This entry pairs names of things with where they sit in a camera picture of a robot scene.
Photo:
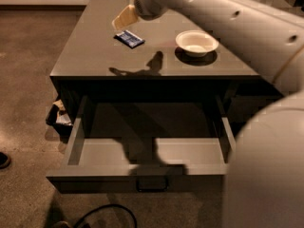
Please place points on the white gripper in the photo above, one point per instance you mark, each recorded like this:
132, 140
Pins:
142, 4

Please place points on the blue rxbar blueberry wrapper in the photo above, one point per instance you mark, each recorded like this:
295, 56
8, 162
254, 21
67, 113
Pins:
129, 39

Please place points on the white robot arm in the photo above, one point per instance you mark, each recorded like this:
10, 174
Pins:
264, 183

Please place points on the open grey top drawer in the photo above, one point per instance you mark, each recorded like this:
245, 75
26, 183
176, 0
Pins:
113, 144

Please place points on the grey counter cabinet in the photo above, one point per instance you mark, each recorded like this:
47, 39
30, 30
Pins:
95, 64

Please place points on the white paper bowl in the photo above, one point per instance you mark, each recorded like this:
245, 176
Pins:
196, 43

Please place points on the dark shoe at left edge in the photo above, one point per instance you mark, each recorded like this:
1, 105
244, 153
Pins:
4, 160

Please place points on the metal drawer handle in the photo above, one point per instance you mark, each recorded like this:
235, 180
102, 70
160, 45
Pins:
151, 184

